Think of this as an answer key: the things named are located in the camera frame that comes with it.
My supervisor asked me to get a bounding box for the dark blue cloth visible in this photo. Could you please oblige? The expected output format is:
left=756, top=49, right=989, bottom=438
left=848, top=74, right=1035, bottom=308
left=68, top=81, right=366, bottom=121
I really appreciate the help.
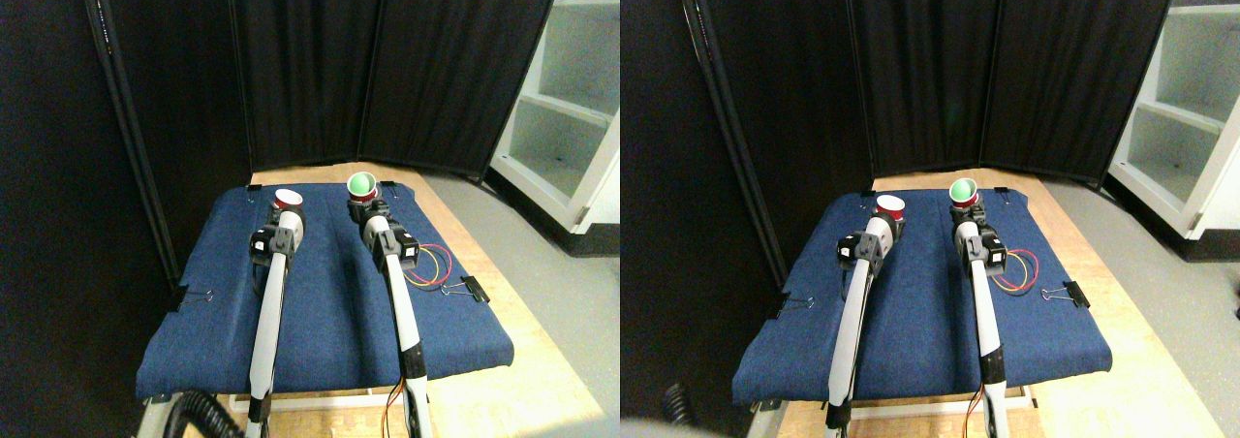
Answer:
left=136, top=181, right=514, bottom=402
left=731, top=186, right=1113, bottom=408

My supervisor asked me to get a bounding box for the black curtain stand pole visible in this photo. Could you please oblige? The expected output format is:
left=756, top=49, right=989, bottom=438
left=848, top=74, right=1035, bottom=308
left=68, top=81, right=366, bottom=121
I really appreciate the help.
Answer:
left=676, top=0, right=788, bottom=289
left=82, top=0, right=183, bottom=289

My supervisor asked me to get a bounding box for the white shelf unit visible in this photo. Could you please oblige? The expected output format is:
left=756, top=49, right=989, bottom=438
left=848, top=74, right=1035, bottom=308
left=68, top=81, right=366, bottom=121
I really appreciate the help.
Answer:
left=489, top=0, right=620, bottom=234
left=1107, top=0, right=1240, bottom=240

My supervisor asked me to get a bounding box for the yellow wire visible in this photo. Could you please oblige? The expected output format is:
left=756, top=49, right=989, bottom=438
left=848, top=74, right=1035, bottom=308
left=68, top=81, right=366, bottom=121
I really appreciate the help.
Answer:
left=998, top=254, right=1031, bottom=290
left=405, top=250, right=445, bottom=286

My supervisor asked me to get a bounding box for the red wire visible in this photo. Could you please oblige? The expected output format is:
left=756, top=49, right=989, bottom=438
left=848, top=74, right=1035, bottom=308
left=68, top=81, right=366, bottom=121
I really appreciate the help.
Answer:
left=998, top=249, right=1040, bottom=295
left=401, top=244, right=454, bottom=290

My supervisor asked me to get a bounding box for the orange wire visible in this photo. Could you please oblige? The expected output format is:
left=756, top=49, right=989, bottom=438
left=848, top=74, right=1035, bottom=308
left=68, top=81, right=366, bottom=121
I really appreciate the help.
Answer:
left=385, top=380, right=407, bottom=438
left=963, top=384, right=985, bottom=438

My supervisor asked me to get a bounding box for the black ribbed hose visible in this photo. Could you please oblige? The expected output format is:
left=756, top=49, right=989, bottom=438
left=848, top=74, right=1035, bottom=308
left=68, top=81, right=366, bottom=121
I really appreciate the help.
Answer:
left=662, top=383, right=699, bottom=429
left=160, top=390, right=243, bottom=438

